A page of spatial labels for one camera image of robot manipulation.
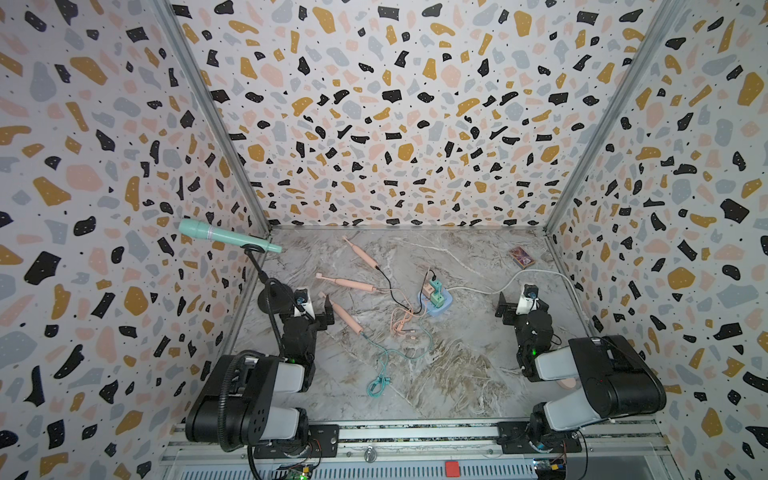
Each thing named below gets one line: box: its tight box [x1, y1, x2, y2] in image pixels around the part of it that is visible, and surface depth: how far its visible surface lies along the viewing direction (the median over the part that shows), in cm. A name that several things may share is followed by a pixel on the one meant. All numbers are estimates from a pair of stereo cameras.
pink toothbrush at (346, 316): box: [318, 291, 364, 335], surface depth 96 cm
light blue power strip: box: [420, 290, 453, 317], surface depth 98 cm
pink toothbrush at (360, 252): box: [342, 235, 379, 269], surface depth 113 cm
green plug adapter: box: [430, 293, 445, 308], surface depth 94 cm
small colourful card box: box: [509, 246, 536, 269], surface depth 115 cm
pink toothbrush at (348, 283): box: [315, 272, 377, 293], surface depth 106 cm
